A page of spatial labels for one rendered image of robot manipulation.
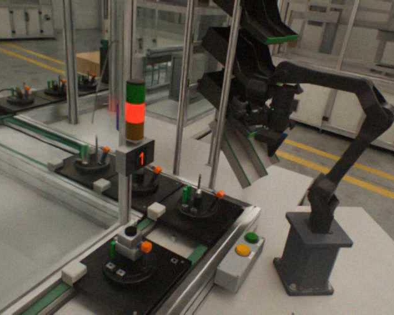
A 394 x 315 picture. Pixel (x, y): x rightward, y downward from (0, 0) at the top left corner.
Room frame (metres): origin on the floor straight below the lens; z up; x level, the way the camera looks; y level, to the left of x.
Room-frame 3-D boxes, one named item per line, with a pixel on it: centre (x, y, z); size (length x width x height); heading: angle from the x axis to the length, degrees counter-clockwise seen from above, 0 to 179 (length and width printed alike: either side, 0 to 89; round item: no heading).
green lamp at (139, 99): (0.85, 0.17, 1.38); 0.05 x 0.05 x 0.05
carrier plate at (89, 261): (0.66, 0.14, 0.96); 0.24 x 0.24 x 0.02; 62
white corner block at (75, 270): (0.62, 0.27, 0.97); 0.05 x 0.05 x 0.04; 62
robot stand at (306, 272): (0.81, -0.38, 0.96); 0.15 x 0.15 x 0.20; 10
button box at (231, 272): (0.79, -0.17, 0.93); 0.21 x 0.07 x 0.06; 152
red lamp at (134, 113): (0.85, 0.17, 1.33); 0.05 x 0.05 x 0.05
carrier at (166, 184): (1.07, 0.19, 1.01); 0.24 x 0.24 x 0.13; 62
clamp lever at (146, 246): (0.64, 0.10, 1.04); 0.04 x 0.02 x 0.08; 62
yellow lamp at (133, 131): (0.85, 0.17, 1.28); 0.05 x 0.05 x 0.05
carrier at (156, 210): (0.96, -0.03, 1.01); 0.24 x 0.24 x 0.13; 62
